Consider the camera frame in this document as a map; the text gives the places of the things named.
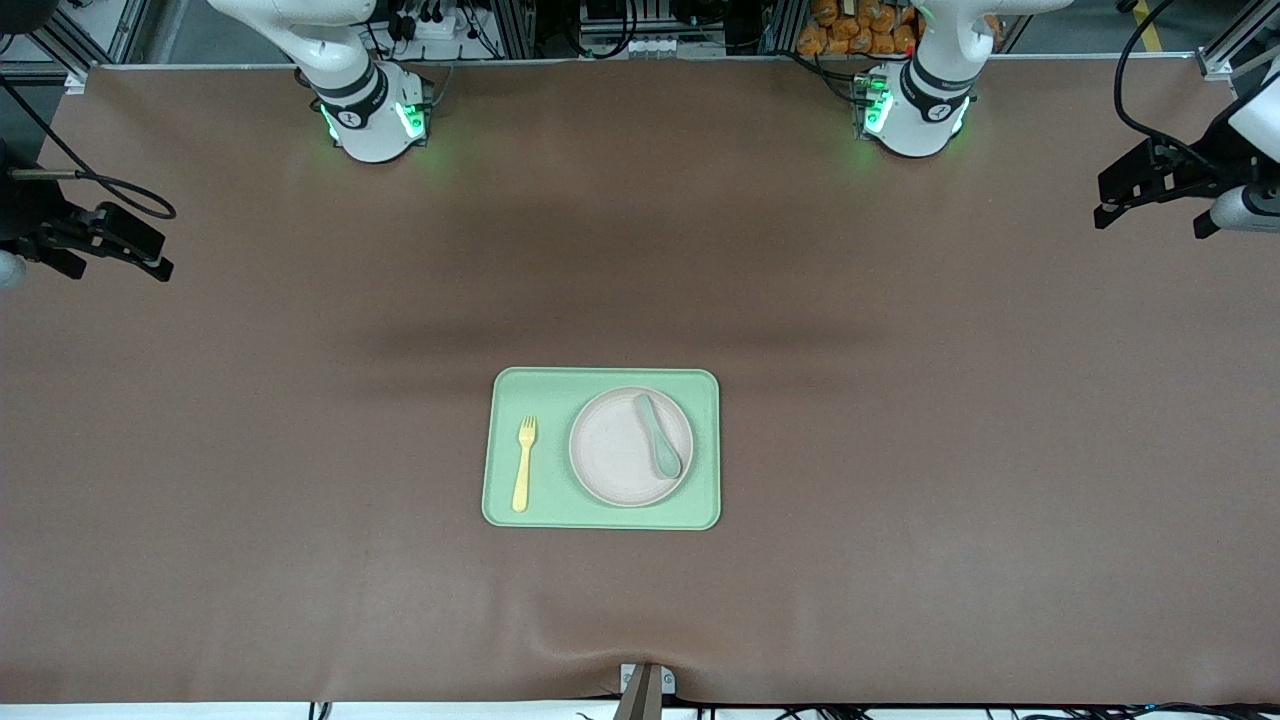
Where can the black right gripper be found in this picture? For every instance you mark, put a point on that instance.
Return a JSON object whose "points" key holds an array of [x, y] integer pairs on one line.
{"points": [[22, 212]]}

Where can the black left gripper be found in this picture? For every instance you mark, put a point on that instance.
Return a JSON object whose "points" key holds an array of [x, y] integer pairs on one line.
{"points": [[1203, 160]]}

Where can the yellow plastic fork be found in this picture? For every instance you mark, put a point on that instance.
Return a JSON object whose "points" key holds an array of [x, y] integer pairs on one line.
{"points": [[521, 480]]}

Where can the round white plate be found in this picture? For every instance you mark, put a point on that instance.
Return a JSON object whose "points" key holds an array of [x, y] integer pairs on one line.
{"points": [[610, 450]]}

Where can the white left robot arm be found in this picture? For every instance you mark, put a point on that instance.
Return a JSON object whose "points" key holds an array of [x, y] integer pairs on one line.
{"points": [[925, 125]]}

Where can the brown table cover mat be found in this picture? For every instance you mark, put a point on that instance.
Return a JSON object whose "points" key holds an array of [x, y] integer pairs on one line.
{"points": [[300, 450]]}

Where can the orange packaged snacks pile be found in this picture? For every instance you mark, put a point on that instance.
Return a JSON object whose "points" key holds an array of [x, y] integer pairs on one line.
{"points": [[860, 35]]}

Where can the white power strip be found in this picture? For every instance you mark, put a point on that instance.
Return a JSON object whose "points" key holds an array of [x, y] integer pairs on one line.
{"points": [[440, 28], [650, 47]]}

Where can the light green rectangular tray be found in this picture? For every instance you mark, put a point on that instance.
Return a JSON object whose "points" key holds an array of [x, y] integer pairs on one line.
{"points": [[550, 400]]}

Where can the teal plastic spoon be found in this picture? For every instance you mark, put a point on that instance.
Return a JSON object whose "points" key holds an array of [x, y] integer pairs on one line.
{"points": [[667, 460]]}

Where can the aluminium frame profile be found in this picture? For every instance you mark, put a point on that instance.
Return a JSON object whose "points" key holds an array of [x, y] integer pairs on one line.
{"points": [[60, 45], [1235, 50]]}

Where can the grey metal clamp bracket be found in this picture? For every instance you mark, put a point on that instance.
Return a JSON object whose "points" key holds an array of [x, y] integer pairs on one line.
{"points": [[667, 681]]}

